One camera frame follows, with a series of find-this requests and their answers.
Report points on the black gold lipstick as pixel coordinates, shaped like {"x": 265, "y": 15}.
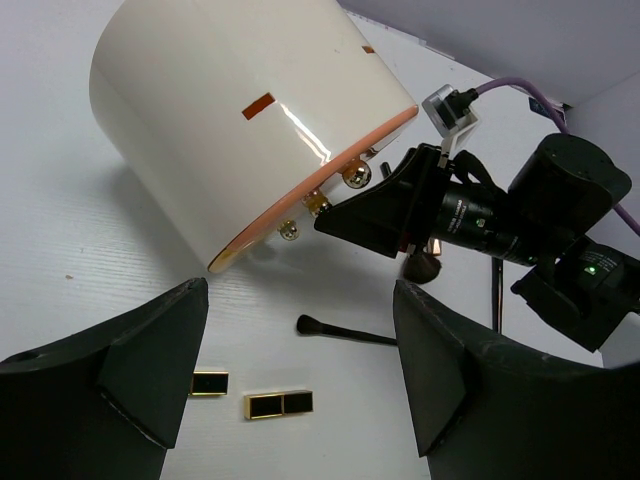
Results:
{"x": 278, "y": 404}
{"x": 209, "y": 384}

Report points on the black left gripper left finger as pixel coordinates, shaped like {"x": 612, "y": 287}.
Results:
{"x": 107, "y": 402}

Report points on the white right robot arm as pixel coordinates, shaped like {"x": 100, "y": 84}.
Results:
{"x": 580, "y": 288}

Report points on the right blue table sticker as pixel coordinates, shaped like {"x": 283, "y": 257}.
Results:
{"x": 536, "y": 107}

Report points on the cream cylindrical drawer organizer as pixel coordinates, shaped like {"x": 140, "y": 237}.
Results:
{"x": 231, "y": 112}

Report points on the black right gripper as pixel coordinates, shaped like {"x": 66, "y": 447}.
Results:
{"x": 458, "y": 203}

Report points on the rose gold lipstick tube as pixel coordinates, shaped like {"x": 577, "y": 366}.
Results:
{"x": 433, "y": 247}

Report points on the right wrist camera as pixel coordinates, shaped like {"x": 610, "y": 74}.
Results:
{"x": 451, "y": 113}

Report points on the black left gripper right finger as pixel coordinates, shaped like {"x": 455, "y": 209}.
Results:
{"x": 486, "y": 407}

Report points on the thin black makeup brush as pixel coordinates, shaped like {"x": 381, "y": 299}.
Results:
{"x": 309, "y": 326}

